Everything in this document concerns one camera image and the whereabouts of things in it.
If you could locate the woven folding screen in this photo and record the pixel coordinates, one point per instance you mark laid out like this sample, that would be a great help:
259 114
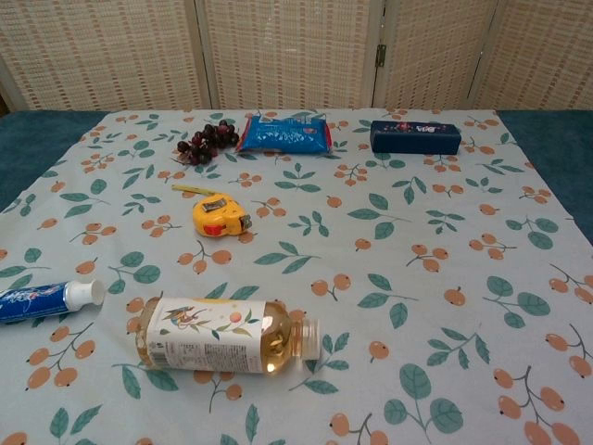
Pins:
296 51

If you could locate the floral fruit print tablecloth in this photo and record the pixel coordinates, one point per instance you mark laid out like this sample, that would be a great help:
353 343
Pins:
352 278

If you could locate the blue snack packet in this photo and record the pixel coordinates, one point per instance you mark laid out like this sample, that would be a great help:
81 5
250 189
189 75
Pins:
285 135

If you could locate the dark red grape bunch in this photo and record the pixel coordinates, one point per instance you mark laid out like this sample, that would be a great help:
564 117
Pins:
206 141

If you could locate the yellow tape measure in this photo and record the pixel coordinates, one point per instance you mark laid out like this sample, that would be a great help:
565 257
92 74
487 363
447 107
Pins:
218 215

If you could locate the brass screen hinge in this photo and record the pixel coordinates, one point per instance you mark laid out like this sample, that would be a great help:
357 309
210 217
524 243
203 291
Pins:
381 54

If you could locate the blue white toothpaste tube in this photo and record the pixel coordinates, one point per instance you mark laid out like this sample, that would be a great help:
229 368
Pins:
41 300

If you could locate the clear bottle with amber liquid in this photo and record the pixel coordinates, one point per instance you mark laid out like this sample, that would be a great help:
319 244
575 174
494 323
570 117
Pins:
218 340

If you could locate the dark blue rectangular box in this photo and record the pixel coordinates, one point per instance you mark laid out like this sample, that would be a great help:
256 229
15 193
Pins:
417 137

